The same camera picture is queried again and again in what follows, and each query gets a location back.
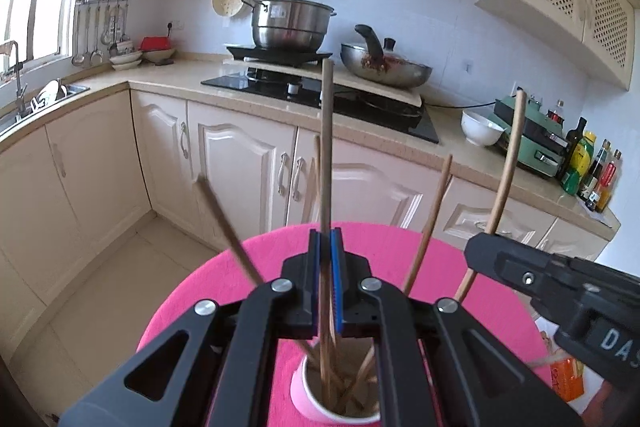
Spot dark soy sauce bottle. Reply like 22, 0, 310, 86
577, 139, 611, 202

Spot steel stock pot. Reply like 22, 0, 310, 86
241, 0, 336, 53

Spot steel sink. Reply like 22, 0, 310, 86
0, 80, 90, 134

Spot pink cup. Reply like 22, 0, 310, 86
290, 340, 384, 427

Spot white bowl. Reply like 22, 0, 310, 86
461, 110, 504, 147

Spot black gas cooktop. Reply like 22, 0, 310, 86
200, 70, 442, 145

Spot chrome faucet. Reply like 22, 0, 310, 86
1, 40, 27, 119

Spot black induction cooker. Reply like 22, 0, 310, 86
227, 44, 332, 67

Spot right hand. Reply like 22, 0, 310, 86
582, 381, 640, 427

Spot green electric cooker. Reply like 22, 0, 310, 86
490, 96, 568, 178

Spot green oil bottle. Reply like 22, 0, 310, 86
560, 131, 597, 195

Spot pink round tablecloth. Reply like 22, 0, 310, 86
139, 221, 547, 426

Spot steel wok with lid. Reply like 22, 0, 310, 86
341, 24, 432, 89

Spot red cap sauce bottle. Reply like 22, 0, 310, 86
586, 150, 622, 212

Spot stacked white dishes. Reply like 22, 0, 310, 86
110, 51, 143, 72

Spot wooden board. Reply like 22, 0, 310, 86
221, 56, 424, 108

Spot hanging utensil rack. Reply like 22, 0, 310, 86
72, 0, 134, 68

